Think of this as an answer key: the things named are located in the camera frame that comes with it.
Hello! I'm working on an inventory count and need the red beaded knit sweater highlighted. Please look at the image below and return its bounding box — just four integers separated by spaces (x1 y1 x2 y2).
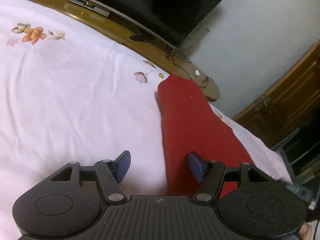
158 75 253 197

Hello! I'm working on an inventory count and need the person's right hand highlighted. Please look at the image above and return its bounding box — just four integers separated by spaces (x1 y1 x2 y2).
298 223 312 240

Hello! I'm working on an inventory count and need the white floral bed sheet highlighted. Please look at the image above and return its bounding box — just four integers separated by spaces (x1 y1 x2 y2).
1 0 290 239

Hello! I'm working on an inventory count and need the brown wooden door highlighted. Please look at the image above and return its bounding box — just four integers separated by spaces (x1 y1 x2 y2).
233 42 319 148

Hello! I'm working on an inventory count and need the clear glass vase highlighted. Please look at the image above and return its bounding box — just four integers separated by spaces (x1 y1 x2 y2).
177 22 210 55

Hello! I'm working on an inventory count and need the wooden tv console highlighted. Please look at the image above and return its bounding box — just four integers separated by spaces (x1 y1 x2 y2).
29 0 220 102

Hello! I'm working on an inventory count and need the silver set-top box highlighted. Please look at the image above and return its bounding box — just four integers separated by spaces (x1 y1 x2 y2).
67 0 110 17

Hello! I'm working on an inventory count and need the black cable on console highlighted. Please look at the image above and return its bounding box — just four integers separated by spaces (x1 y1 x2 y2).
165 50 214 90

